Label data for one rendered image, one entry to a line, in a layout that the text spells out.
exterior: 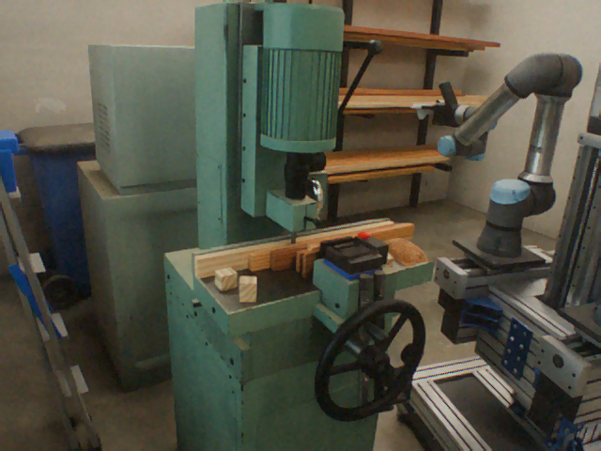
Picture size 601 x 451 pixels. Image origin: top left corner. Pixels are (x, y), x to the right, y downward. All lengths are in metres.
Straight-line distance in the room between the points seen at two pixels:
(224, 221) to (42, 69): 2.10
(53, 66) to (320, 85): 2.35
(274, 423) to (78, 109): 2.46
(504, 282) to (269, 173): 0.90
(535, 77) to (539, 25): 3.07
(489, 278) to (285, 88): 0.96
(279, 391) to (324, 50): 0.78
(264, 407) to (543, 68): 1.23
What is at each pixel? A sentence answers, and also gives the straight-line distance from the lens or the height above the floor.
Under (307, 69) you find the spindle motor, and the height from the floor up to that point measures 1.38.
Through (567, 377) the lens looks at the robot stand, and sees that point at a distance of 1.32.
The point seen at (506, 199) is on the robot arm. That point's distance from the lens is 1.62.
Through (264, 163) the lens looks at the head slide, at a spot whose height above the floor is 1.14.
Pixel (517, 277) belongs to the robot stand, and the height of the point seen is 0.74.
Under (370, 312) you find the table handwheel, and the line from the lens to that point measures 0.94.
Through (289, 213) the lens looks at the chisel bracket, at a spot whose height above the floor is 1.04.
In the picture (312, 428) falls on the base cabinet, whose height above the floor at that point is 0.49.
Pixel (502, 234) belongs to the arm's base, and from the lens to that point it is 1.65.
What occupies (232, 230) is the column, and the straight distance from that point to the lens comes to 1.32.
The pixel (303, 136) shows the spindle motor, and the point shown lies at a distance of 1.05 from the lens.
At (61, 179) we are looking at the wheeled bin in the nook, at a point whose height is 0.74.
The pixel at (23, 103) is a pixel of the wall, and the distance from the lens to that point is 3.21.
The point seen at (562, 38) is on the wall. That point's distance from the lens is 4.54.
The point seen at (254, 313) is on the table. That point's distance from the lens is 1.02.
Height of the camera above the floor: 1.41
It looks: 20 degrees down
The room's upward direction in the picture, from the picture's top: 3 degrees clockwise
